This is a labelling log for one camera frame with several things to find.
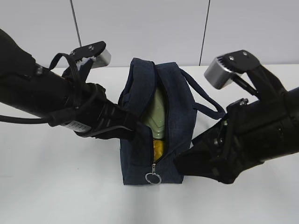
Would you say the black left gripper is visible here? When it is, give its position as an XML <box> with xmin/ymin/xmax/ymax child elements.
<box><xmin>46</xmin><ymin>83</ymin><xmax>144</xmax><ymax>140</ymax></box>

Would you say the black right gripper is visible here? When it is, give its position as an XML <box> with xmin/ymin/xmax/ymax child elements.
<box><xmin>173</xmin><ymin>98</ymin><xmax>264</xmax><ymax>184</ymax></box>

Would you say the green lid glass food container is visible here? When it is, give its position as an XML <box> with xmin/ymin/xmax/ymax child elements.
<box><xmin>142</xmin><ymin>87</ymin><xmax>166</xmax><ymax>140</ymax></box>

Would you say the yellow gourd squash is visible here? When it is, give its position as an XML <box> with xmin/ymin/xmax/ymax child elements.
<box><xmin>153</xmin><ymin>139</ymin><xmax>166</xmax><ymax>162</ymax></box>

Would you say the navy blue lunch bag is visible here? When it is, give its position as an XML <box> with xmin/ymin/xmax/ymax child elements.
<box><xmin>118</xmin><ymin>58</ymin><xmax>225</xmax><ymax>185</ymax></box>

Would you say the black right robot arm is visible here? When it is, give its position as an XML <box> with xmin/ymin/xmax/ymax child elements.
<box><xmin>174</xmin><ymin>66</ymin><xmax>299</xmax><ymax>184</ymax></box>

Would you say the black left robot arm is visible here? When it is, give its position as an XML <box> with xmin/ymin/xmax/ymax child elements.
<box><xmin>0</xmin><ymin>31</ymin><xmax>138</xmax><ymax>140</ymax></box>

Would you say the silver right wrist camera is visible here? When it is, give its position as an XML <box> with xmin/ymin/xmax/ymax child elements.
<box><xmin>204</xmin><ymin>49</ymin><xmax>261</xmax><ymax>90</ymax></box>

